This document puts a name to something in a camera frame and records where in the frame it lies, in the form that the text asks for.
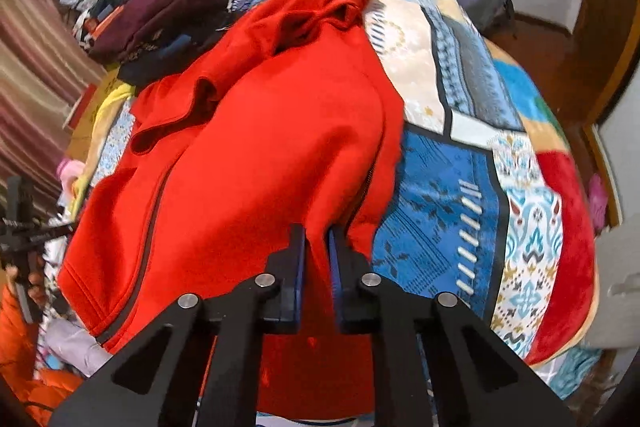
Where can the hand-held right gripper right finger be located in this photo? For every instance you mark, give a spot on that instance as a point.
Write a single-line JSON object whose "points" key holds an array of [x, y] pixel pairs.
{"points": [[336, 272]]}

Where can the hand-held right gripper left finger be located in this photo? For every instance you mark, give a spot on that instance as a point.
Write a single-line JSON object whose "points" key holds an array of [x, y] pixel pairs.
{"points": [[298, 267]]}

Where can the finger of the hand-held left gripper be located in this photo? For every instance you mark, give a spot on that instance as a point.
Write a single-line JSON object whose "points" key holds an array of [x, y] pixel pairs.
{"points": [[57, 231]]}

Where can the red zip jacket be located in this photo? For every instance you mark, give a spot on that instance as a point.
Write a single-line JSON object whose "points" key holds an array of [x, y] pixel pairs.
{"points": [[260, 132]]}

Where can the person's left hand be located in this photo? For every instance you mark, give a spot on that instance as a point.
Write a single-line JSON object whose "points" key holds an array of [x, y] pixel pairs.
{"points": [[36, 287]]}

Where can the pink cloth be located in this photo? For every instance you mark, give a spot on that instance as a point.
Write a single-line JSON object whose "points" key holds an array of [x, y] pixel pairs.
{"points": [[72, 174]]}

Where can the lavender cloth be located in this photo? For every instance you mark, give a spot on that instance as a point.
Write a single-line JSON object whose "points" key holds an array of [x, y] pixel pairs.
{"points": [[75, 347]]}

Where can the orange puffer jacket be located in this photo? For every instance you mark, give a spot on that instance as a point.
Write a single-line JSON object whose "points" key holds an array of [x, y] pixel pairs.
{"points": [[20, 347]]}

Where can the patchwork patterned blanket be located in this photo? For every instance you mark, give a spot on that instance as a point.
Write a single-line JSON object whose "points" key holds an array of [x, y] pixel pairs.
{"points": [[450, 207]]}

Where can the yellow garment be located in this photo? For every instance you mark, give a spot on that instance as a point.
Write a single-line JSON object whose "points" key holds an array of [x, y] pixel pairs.
{"points": [[112, 104]]}

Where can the striped brown curtain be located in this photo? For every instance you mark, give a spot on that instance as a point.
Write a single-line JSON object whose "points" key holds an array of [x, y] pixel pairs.
{"points": [[35, 72]]}

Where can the folded navy garment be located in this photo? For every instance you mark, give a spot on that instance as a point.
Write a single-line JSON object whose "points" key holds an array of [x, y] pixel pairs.
{"points": [[150, 69]]}

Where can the black patterned garment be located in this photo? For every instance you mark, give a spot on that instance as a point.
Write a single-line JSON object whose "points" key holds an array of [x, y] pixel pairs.
{"points": [[145, 47]]}

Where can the pile of assorted clutter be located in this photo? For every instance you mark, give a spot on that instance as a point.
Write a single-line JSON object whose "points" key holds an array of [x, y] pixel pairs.
{"points": [[92, 12]]}

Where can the folded maroon garment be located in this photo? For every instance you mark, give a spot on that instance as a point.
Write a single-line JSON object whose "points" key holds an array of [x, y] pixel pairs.
{"points": [[150, 7]]}

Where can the wooden door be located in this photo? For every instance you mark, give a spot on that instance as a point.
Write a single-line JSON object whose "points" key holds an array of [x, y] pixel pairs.
{"points": [[610, 32]]}

